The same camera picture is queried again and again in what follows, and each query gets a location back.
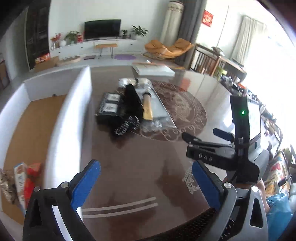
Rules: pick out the white cardboard storage box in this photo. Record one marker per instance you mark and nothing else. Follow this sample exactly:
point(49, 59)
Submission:
point(42, 121)

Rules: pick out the black trimmed hair band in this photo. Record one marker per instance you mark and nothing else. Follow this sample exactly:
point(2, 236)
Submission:
point(131, 123)

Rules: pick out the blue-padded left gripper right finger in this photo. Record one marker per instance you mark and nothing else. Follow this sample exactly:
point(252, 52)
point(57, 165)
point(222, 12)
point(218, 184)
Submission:
point(239, 213)

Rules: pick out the wooden bench stool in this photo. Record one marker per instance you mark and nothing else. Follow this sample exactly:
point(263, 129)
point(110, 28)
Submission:
point(101, 47)

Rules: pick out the wooden side desk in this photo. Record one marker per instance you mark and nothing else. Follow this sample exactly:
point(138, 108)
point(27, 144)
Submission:
point(233, 70)

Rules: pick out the black television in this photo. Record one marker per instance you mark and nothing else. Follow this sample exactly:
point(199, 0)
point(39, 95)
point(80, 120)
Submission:
point(101, 29)

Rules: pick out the green potted plant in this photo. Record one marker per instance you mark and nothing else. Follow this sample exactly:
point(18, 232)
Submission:
point(139, 33)

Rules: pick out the beige cosmetic tube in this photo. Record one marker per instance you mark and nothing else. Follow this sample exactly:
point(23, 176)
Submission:
point(147, 106)

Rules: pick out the black velvet hair scrunchie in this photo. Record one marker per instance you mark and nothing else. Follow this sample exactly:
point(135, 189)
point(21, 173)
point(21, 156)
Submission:
point(131, 105)

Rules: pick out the red flower vase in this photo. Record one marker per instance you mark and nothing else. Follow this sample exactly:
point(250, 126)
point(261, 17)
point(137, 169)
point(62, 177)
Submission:
point(57, 41)

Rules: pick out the white standing air conditioner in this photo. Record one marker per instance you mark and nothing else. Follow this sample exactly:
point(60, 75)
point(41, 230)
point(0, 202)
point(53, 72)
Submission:
point(172, 23)

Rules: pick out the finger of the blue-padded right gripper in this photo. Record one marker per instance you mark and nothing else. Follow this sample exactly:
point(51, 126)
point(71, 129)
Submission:
point(224, 135)
point(192, 140)

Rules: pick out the white tv cabinet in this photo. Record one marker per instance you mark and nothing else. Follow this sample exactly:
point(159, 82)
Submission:
point(87, 48)

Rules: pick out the rhinestone bow hair clip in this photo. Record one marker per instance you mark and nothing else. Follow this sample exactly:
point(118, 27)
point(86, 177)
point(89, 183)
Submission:
point(8, 186)

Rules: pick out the clear plastic zip bag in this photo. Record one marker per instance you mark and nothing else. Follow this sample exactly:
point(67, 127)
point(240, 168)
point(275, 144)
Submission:
point(161, 117)

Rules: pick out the orange lounge chair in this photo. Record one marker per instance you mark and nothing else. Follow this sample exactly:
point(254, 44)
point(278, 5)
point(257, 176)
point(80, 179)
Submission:
point(156, 50)

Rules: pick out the blue plastic bag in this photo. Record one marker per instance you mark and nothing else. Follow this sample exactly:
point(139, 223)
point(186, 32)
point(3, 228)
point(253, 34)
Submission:
point(278, 216)

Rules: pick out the purple round rug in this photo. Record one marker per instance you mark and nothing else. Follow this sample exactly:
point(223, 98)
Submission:
point(125, 57)

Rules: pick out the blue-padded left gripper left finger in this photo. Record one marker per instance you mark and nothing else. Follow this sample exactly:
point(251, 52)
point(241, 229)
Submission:
point(52, 212)

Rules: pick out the dark wooden chair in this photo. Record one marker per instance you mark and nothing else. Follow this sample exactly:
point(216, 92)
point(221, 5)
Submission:
point(204, 60)

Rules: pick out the red snack packet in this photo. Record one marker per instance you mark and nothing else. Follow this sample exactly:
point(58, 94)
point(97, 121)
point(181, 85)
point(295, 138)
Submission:
point(33, 172)

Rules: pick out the bundle of bamboo sticks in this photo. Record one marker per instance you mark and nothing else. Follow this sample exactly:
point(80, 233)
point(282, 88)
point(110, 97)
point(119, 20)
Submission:
point(136, 82)

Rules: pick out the black printed box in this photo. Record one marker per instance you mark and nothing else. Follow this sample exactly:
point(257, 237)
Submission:
point(109, 108)

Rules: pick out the white flat box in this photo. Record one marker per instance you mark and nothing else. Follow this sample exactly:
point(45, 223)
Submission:
point(148, 69)

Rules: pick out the black display cabinet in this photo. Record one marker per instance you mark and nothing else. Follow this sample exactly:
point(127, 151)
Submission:
point(36, 31)

